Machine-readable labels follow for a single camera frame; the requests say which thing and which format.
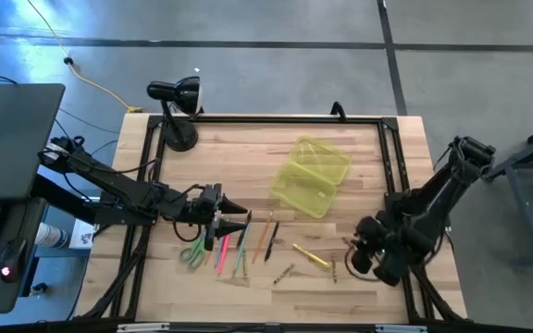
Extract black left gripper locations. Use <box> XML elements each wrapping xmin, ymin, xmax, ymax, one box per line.
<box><xmin>187</xmin><ymin>183</ymin><xmax>249</xmax><ymax>251</ymax></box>

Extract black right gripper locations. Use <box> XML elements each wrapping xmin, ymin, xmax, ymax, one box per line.
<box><xmin>342</xmin><ymin>216</ymin><xmax>428</xmax><ymax>275</ymax></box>

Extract teal pencil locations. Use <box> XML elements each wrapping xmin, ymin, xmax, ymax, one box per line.
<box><xmin>231</xmin><ymin>221</ymin><xmax>253</xmax><ymax>278</ymax></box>

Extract pink pencil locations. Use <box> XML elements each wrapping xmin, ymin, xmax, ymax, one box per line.
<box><xmin>217</xmin><ymin>234</ymin><xmax>231</xmax><ymax>278</ymax></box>

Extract orange pencil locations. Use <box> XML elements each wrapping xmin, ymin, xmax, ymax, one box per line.
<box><xmin>252</xmin><ymin>211</ymin><xmax>275</xmax><ymax>265</ymax></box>

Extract yellow pen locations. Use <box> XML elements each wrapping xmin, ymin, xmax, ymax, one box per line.
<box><xmin>292</xmin><ymin>243</ymin><xmax>331</xmax><ymax>269</ymax></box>

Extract green handled scissors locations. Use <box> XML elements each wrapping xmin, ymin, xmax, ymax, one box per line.
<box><xmin>178</xmin><ymin>228</ymin><xmax>208</xmax><ymax>272</ymax></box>

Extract black pen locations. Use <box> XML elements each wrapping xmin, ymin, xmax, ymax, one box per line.
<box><xmin>264</xmin><ymin>220</ymin><xmax>280</xmax><ymax>264</ymax></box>

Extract translucent yellow-green supply box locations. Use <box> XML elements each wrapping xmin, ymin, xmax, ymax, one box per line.
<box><xmin>268</xmin><ymin>135</ymin><xmax>353</xmax><ymax>219</ymax></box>

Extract white printed box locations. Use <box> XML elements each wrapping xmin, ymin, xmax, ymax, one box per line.
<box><xmin>68</xmin><ymin>217</ymin><xmax>97</xmax><ymax>251</ymax></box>

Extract black desk lamp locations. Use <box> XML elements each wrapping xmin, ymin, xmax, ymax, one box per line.
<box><xmin>145</xmin><ymin>76</ymin><xmax>205</xmax><ymax>153</ymax></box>

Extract black support beam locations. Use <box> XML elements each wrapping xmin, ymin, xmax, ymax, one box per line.
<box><xmin>30</xmin><ymin>173</ymin><xmax>101</xmax><ymax>226</ymax></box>

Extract white paper cup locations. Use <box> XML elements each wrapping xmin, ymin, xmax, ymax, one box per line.
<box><xmin>33</xmin><ymin>221</ymin><xmax>70</xmax><ymax>251</ymax></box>

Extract black computer mouse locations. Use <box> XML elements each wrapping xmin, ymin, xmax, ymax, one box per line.
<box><xmin>0</xmin><ymin>237</ymin><xmax>30</xmax><ymax>284</ymax></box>

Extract dark grey desk surface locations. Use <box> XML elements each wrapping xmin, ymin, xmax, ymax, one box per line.
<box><xmin>0</xmin><ymin>82</ymin><xmax>67</xmax><ymax>201</ymax></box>

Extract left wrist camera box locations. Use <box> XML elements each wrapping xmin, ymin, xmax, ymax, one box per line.
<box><xmin>203</xmin><ymin>183</ymin><xmax>224</xmax><ymax>207</ymax></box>

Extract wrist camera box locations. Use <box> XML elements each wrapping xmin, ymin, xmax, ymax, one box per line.
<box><xmin>203</xmin><ymin>183</ymin><xmax>224</xmax><ymax>207</ymax></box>
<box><xmin>373</xmin><ymin>256</ymin><xmax>405</xmax><ymax>288</ymax></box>

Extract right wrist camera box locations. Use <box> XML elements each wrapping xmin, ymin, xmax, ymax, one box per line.
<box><xmin>373</xmin><ymin>256</ymin><xmax>405</xmax><ymax>288</ymax></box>

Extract silver rail bracket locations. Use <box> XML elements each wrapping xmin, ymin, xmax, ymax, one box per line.
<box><xmin>117</xmin><ymin>322</ymin><xmax>171</xmax><ymax>333</ymax></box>
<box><xmin>375</xmin><ymin>324</ymin><xmax>428</xmax><ymax>333</ymax></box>

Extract black aluminium table frame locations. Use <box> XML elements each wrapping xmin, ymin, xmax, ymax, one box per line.
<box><xmin>74</xmin><ymin>113</ymin><xmax>469</xmax><ymax>324</ymax></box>

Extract black table edge rail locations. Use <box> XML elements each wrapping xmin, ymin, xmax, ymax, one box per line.
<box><xmin>0</xmin><ymin>317</ymin><xmax>533</xmax><ymax>333</ymax></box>

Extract black hook bracket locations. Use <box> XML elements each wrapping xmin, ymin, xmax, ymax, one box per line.
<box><xmin>329</xmin><ymin>100</ymin><xmax>348</xmax><ymax>122</ymax></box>

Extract yellow floor cable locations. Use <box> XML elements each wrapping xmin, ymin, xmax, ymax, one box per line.
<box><xmin>25</xmin><ymin>0</ymin><xmax>146</xmax><ymax>115</ymax></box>

